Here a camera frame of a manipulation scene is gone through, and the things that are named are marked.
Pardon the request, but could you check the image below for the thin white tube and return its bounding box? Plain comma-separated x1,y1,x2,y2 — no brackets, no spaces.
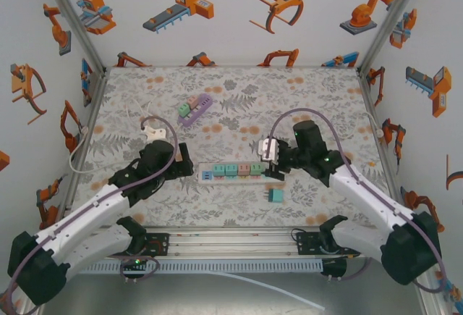
211,270,326,311

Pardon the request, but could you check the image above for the purple power strip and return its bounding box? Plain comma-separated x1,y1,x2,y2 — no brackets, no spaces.
177,93,214,128

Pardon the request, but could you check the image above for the white slotted cable tray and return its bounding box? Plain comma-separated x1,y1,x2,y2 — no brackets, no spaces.
77,259,324,274

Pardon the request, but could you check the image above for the aluminium frame post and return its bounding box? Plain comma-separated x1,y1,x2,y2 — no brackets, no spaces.
356,0,430,74
35,0,109,75

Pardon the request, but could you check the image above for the aluminium side rail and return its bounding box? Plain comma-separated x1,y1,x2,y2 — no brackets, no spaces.
357,68,449,315
54,70,110,231

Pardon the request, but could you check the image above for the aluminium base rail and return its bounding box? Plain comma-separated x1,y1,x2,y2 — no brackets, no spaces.
143,226,326,259

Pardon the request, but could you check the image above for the white power strip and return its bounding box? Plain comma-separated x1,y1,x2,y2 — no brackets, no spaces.
197,161,287,186

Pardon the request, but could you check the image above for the floral tablecloth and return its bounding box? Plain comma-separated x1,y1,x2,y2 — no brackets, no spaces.
59,65,402,229

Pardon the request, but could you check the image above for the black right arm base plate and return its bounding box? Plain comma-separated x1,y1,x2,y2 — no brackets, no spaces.
294,230,362,258

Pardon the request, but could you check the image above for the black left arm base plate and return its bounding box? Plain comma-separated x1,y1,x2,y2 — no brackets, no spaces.
143,232,171,258

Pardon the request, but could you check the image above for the white purple-strip power cable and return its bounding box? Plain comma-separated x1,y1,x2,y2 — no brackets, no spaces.
68,96,182,175

